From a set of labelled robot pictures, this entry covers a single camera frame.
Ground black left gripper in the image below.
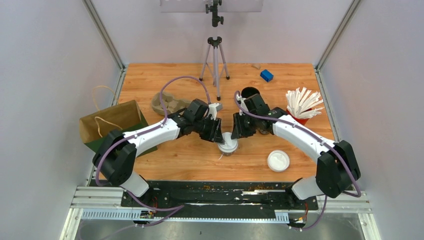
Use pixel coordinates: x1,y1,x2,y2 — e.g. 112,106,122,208
194,116,226,146

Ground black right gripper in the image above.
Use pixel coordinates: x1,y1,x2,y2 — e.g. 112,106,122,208
230,112,258,140

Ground brown coffee cup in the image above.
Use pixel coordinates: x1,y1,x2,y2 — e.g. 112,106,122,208
220,149,237,156
259,129,270,135

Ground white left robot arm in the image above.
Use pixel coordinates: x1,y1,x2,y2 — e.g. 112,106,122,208
92,98,225,207

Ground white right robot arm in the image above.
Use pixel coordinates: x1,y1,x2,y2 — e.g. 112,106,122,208
231,91,361,209

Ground black paper cup stack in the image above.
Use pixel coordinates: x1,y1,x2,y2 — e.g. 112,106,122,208
240,86,260,99

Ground white plastic lid stack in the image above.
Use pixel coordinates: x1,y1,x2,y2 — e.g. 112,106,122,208
267,150,290,173

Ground grey pulp cup carrier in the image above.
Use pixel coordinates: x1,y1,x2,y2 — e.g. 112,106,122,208
150,91,191,116

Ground blue small block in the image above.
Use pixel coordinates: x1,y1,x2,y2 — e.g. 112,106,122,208
260,69,274,83

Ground red straw holder cup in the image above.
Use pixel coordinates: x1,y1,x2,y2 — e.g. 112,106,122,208
287,111,310,126

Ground small tan block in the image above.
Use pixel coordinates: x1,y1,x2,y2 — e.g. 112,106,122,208
251,63,261,70

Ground white wrapped straws bundle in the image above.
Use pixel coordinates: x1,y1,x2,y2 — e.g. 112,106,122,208
285,87,325,119

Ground green paper bag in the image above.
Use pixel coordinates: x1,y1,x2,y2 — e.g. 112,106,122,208
79,100,149,152

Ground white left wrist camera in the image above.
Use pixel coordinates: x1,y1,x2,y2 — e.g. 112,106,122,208
206,102,223,120

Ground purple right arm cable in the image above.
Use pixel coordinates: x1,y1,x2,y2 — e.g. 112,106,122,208
234,90,363,232

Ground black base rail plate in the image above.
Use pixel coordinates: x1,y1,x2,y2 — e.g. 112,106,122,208
71,179,372,223

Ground grey camera tripod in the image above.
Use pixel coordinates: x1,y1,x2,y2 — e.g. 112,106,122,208
199,0,231,101

